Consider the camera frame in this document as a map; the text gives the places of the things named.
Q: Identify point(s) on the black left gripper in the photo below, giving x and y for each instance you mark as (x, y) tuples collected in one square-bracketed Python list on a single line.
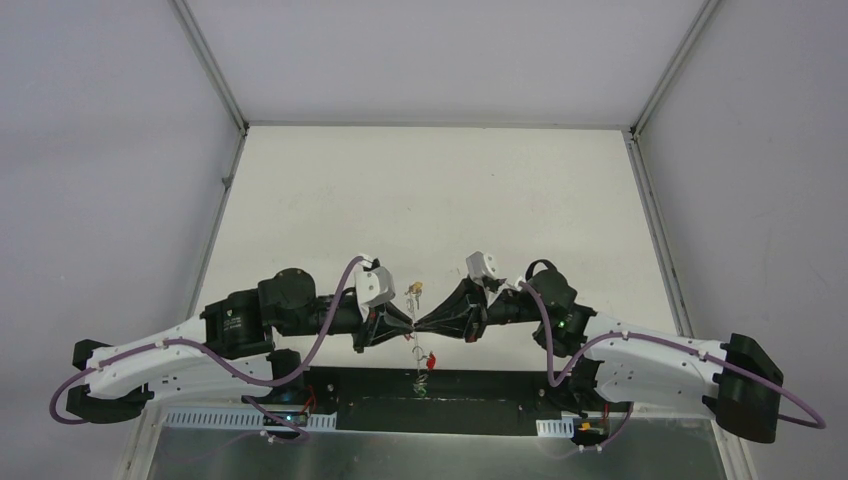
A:
[(366, 324)]

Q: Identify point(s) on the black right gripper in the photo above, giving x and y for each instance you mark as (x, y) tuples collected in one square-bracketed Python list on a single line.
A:
[(464, 314)]

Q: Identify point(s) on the green key tag with key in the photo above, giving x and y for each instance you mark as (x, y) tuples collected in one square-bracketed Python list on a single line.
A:
[(420, 391)]

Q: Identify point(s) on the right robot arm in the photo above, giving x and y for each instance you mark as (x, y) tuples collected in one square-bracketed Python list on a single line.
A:
[(594, 360)]

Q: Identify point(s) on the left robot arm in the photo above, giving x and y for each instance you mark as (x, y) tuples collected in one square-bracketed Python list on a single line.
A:
[(254, 342)]

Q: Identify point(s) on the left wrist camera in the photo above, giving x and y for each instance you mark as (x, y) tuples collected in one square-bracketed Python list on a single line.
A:
[(373, 286)]

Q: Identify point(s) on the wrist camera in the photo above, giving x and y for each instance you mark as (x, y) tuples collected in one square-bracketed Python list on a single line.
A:
[(483, 271), (373, 286)]

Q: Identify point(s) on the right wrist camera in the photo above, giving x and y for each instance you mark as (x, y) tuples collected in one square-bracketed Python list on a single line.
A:
[(483, 271)]

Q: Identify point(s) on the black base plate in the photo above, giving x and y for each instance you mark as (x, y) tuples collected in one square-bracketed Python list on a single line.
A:
[(462, 402)]

